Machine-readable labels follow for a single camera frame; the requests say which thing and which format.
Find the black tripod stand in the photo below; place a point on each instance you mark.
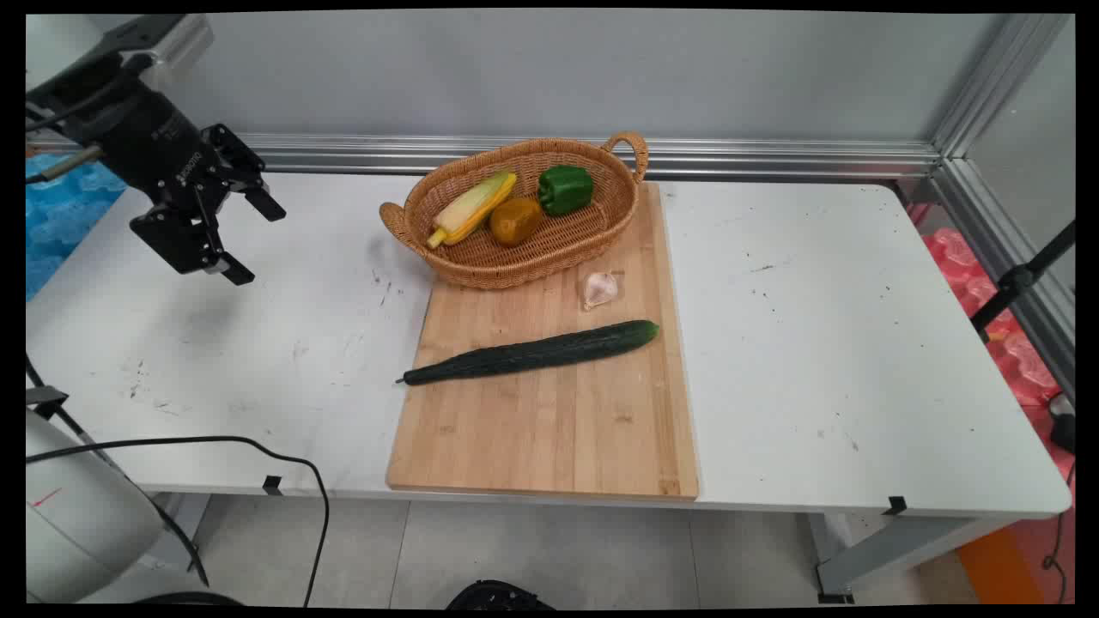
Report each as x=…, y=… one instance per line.
x=1017, y=279

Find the black device beside table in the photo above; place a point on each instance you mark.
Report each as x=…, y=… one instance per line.
x=1063, y=425

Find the black round object on floor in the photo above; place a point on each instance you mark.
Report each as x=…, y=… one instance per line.
x=498, y=596

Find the blue foam mat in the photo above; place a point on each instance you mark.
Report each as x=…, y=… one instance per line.
x=60, y=223

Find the horizontal aluminium frame rail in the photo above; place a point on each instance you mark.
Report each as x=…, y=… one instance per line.
x=687, y=157

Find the woven wicker basket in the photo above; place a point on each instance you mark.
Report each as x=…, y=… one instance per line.
x=558, y=249

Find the long dark green cucumber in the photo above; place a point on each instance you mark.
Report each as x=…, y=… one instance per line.
x=532, y=352

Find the black tape piece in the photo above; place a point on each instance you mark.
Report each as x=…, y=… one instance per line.
x=272, y=485
x=895, y=505

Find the red foam mat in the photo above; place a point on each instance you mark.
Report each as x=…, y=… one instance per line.
x=1013, y=360

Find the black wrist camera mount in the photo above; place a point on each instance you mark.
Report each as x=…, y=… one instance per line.
x=77, y=81

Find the aluminium frame side rail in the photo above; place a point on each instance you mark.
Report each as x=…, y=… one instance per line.
x=1004, y=249

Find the aluminium frame corner post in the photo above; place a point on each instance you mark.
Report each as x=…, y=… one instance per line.
x=996, y=81

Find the white garlic bulb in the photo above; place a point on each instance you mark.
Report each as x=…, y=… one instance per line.
x=598, y=289

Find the green bell pepper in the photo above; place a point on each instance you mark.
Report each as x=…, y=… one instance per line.
x=565, y=189

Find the grey metal table leg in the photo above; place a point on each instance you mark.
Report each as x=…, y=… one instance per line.
x=901, y=549

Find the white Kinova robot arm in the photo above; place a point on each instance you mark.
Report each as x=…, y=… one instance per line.
x=77, y=515

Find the yellow corn cob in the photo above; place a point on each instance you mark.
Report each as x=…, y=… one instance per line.
x=472, y=209

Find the bamboo cutting board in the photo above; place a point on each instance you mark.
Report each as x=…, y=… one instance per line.
x=549, y=429

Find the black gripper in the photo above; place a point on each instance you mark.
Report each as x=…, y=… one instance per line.
x=154, y=142

